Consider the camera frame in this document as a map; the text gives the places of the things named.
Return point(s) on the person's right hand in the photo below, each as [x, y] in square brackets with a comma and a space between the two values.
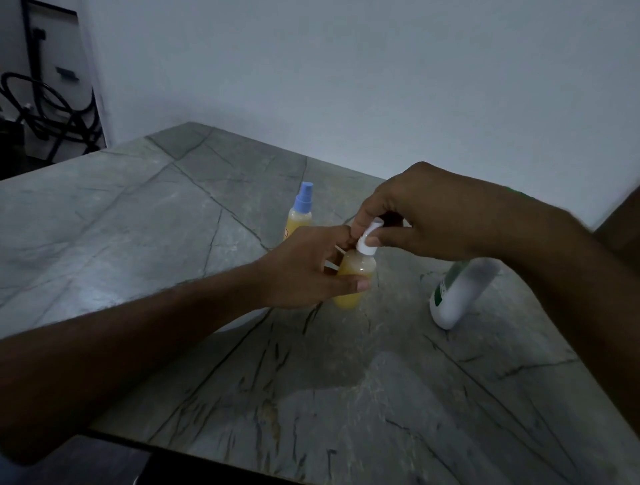
[435, 215]

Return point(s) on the person's left hand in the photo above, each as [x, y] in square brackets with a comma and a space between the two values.
[300, 272]

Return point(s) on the small clear bottle red label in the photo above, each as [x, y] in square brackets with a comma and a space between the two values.
[297, 222]

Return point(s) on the small clear bottle white cap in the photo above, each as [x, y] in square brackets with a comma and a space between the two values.
[355, 280]

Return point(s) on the white spray cap with tube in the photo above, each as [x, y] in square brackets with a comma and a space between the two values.
[369, 239]

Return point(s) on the blue spray cap with tube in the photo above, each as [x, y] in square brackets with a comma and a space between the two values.
[303, 197]

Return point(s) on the large white bottle green pump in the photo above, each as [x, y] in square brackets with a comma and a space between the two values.
[460, 295]

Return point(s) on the person's left forearm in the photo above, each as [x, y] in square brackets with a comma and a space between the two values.
[115, 365]

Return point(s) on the person's right forearm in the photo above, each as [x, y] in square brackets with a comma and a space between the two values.
[585, 280]

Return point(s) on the brown wooden door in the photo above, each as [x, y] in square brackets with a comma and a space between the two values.
[620, 220]

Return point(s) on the small grey wall bracket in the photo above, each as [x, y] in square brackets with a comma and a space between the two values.
[67, 73]

